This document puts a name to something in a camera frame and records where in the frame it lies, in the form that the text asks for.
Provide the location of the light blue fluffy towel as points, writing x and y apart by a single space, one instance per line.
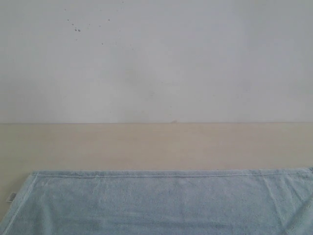
222 202

